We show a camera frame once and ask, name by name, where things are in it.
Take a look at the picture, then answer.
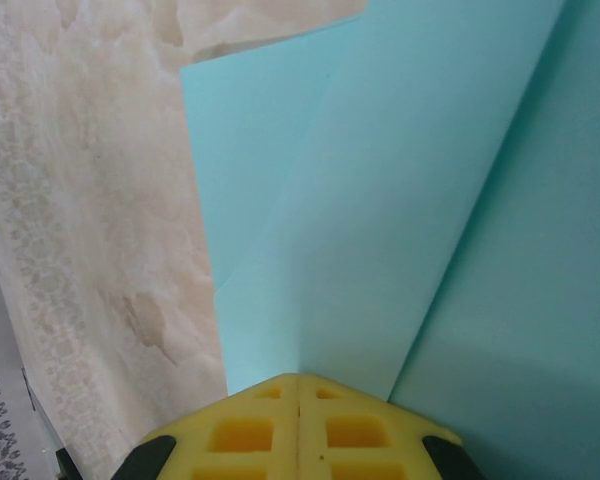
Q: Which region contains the light blue paper sheet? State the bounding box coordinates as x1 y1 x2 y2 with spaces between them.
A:
179 0 600 480

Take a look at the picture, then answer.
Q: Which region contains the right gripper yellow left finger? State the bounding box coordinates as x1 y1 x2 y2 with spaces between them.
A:
112 373 301 480

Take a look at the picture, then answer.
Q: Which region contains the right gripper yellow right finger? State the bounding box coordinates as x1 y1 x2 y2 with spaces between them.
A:
299 373 486 480

